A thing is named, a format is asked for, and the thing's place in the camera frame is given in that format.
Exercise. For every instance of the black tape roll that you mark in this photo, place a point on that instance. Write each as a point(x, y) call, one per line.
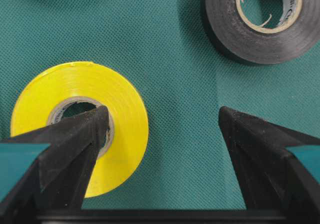
point(233, 35)

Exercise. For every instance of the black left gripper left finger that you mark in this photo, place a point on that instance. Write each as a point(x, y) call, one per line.
point(49, 169)

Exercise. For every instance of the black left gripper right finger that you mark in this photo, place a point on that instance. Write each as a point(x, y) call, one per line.
point(277, 168)

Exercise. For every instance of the yellow tape roll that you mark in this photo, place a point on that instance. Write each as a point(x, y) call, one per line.
point(46, 97)

